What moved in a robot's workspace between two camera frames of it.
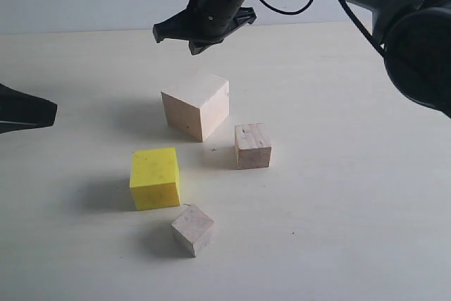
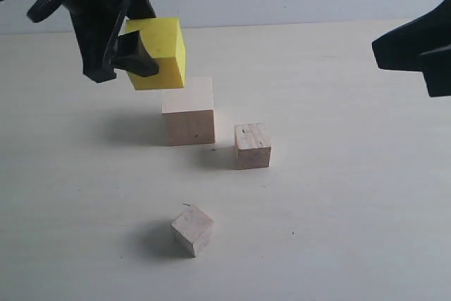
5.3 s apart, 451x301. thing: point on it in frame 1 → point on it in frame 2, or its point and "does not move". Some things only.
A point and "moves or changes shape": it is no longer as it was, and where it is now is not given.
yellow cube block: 154,178 → 165,40
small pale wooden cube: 192,228 does not move
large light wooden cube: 196,103 moves or changes shape
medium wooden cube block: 252,146 does not move
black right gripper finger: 244,15 → 401,48
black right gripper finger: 179,26 → 436,68
